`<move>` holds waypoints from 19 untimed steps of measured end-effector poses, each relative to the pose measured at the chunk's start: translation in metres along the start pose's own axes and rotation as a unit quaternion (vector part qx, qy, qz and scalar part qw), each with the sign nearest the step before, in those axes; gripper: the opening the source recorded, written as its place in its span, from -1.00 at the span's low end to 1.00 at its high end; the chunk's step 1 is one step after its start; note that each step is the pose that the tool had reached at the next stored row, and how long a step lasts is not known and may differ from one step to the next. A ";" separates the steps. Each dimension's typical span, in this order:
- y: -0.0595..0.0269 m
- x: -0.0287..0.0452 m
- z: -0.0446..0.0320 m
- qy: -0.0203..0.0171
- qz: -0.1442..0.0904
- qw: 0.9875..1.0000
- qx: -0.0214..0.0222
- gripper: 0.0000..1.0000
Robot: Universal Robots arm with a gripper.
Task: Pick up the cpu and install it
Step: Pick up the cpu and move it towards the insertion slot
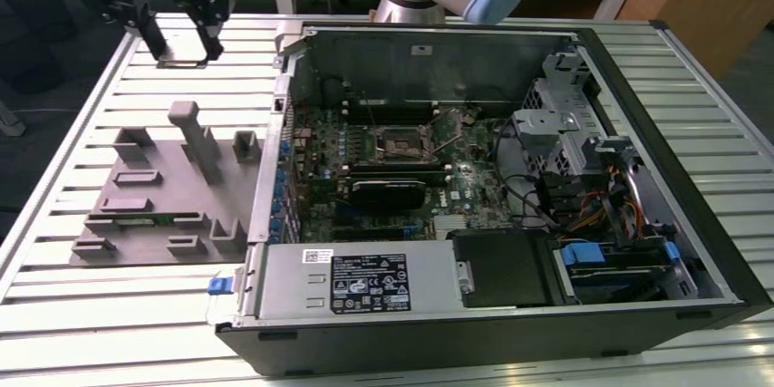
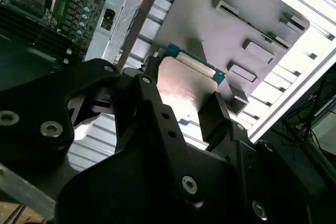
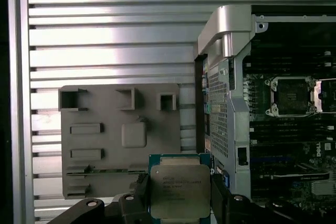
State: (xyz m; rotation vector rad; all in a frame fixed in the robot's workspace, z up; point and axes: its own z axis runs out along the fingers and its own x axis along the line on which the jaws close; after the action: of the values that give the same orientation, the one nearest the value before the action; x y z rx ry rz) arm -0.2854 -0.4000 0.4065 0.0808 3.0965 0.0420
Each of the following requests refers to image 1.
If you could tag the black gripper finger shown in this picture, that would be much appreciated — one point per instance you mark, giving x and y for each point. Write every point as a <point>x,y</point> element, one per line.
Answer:
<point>140,24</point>
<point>212,33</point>

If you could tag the CPU with silver top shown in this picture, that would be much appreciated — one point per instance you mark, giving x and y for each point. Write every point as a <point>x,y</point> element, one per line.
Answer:
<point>182,63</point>

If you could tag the metal locking lever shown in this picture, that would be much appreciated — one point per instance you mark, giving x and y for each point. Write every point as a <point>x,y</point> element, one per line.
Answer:
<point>364,101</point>

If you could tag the CPU socket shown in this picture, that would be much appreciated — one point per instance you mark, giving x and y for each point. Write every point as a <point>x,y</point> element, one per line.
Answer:
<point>404,144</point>

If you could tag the dark chair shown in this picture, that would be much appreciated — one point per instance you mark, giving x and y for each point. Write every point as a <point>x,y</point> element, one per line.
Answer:
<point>30,42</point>

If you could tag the blue card retention clip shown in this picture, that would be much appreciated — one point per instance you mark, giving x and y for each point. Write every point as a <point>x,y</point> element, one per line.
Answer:
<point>280,177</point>
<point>278,209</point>
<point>283,148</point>
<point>275,227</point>

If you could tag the white furniture leg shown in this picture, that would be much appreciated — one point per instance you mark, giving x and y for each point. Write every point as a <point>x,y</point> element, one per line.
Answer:
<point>12,119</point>

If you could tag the grey parts rack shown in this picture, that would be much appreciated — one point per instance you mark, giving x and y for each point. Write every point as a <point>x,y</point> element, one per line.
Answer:
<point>175,199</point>

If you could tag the green RAM stick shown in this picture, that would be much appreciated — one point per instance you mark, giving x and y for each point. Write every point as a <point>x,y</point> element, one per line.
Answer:
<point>146,222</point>

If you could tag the black graphics card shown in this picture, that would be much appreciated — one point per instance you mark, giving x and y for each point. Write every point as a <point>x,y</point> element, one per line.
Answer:
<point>387,194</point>

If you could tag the black expansion slot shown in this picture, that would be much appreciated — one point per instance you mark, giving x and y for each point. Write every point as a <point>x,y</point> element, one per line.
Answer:
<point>363,235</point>

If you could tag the green motherboard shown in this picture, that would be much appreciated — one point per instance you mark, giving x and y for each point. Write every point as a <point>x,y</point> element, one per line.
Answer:
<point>478,187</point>

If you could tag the blue case latch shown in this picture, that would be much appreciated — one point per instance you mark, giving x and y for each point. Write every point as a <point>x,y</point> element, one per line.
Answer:
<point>219,286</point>

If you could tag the silver power supply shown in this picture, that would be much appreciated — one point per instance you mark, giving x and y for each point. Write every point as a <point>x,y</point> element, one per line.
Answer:
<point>290,283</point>

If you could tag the metal drive cage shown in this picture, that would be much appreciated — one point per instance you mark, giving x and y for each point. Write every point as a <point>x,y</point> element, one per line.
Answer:
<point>541,122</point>

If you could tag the silver chipset heatsink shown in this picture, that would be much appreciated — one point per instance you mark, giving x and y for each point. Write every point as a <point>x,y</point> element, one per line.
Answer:
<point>453,224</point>

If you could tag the black plastic cover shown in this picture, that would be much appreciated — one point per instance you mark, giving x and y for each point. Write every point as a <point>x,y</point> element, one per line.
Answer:
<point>507,269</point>

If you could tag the blue disk carrier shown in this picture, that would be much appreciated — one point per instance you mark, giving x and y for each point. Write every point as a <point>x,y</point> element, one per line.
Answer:
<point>581,254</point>

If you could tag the black open PC case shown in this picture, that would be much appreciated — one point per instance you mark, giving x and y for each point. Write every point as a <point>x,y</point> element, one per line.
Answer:
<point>423,351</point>

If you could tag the wooden cabinet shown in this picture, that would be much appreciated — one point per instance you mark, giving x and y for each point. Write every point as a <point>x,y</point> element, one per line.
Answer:
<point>713,6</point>

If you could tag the blue drive clip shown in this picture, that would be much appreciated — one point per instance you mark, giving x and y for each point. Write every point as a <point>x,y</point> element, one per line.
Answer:
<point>669,253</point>

